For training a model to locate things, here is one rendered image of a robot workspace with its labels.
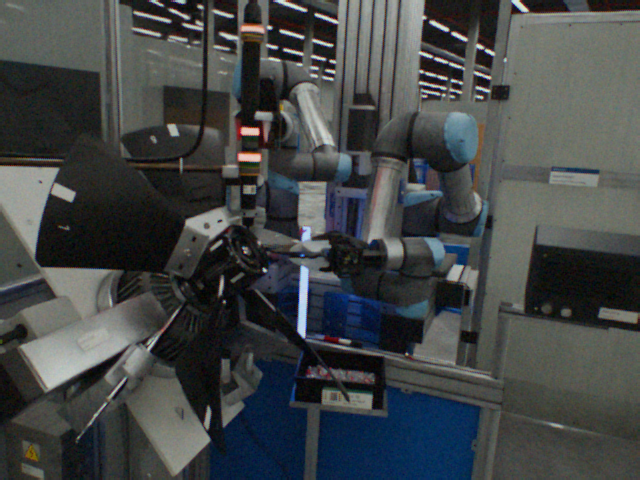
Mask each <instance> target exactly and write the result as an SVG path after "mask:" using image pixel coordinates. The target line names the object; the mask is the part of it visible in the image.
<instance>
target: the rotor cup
mask: <svg viewBox="0 0 640 480"><path fill-rule="evenodd" d="M220 240H222V243H221V244H220V245H219V246H217V247H216V248H215V249H214V250H212V251H210V248H211V247H212V246H214V245H215V244H216V243H218V242H219V241H220ZM243 246H248V247H249V248H250V250H251V255H247V254H246V253H245V252H244V250H243ZM269 269H270V262H269V257H268V254H267V252H266V249H265V248H264V246H263V244H262V243H261V241H260V240H259V239H258V238H257V236H256V235H255V234H254V233H252V232H251V231H250V230H249V229H247V228H246V227H244V226H242V225H239V224H230V225H228V226H226V227H225V228H223V229H222V230H221V231H220V232H218V233H217V234H216V235H215V236H213V237H212V238H211V239H210V240H208V243H207V245H206V247H205V249H204V251H203V253H202V255H201V257H200V260H199V262H198V264H197V266H196V268H195V270H194V272H193V274H192V276H191V277H190V278H189V279H185V278H182V277H180V276H177V275H176V279H177V282H178V285H179V287H180V289H181V290H182V292H183V294H184V295H185V296H186V298H187V299H188V300H189V301H190V302H191V303H192V304H193V305H194V306H195V305H196V306H197V307H198V308H200V309H202V310H203V311H206V312H208V313H210V312H211V310H212V308H213V307H214V306H210V299H211V298H215V299H216V295H217V288H218V281H219V274H220V273H222V275H223V277H224V290H225V291H226V293H225V295H223V300H224V301H226V305H225V309H224V312H225V311H226V310H228V309H229V308H231V307H232V306H233V304H234V303H235V300H236V296H237V295H239V294H241V293H242V292H244V291H245V290H247V289H248V288H249V287H251V286H252V285H254V284H255V283H257V282H258V281H259V280H261V279H262V278H264V277H265V276H266V275H267V273H268V272H269ZM240 273H243V274H245V275H244V276H242V277H241V278H239V279H238V280H237V281H235V282H234V283H232V282H231V280H232V279H233V278H235V277H236V276H238V275H239V274H240Z"/></svg>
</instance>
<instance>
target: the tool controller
mask: <svg viewBox="0 0 640 480"><path fill-rule="evenodd" d="M524 312H525V314H528V315H535V316H541V317H547V318H553V319H559V320H565V321H572V322H578V323H584V324H590V325H596V326H602V327H608V328H615V329H621V330H627V331H634V332H640V236H639V235H629V234H620V233H610V232H601V231H592V230H583V229H573V228H564V227H555V226H545V225H537V226H536V228H535V234H534V240H533V246H532V252H531V258H530V264H529V270H528V276H527V282H526V288H525V304H524Z"/></svg>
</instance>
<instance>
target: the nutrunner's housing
mask: <svg viewBox="0 0 640 480"><path fill-rule="evenodd" d="M257 2H258V0H248V4H245V7H244V8H245V9H244V20H243V21H244V22H245V23H251V24H261V23H262V10H261V7H260V5H258V4H257ZM257 189H258V176H243V175H241V180H240V197H241V209H250V210H256V198H257ZM242 224H243V225H244V226H252V225H254V217H247V216H242Z"/></svg>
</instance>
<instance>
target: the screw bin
mask: <svg viewBox="0 0 640 480"><path fill-rule="evenodd" d="M313 350H314V351H315V352H316V353H317V354H318V355H319V357H320V358H321V359H322V360H323V361H324V363H325V364H326V365H327V366H328V368H329V367H330V368H331V369H339V368H340V369H341V370H350V371H352V370H354V371H357V370H359V371H363V372H371V373H377V377H379V379H377V381H378V382H377V384H367V383H357V382H347V381H340V382H341V384H342V385H343V387H344V388H345V390H346V391H347V393H348V395H349V398H350V403H348V402H347V401H346V400H345V398H344V396H343V395H342V393H341V391H340V390H339V388H338V387H337V385H336V384H335V382H334V380H327V379H317V378H307V377H305V374H306V371H307V367H308V366H310V367H317V365H319V364H318V363H316V362H315V361H314V360H313V359H311V358H310V357H309V356H308V355H306V354H305V353H304V352H303V351H302V352H301V355H300V358H299V362H298V365H297V368H296V371H295V375H294V377H293V381H295V391H294V402H303V403H313V404H322V405H332V406H342V407H351V408H361V409H371V410H380V411H383V404H384V393H385V390H387V386H386V369H385V356H379V355H369V354H358V353H348V352H337V351H327V350H317V349H313Z"/></svg>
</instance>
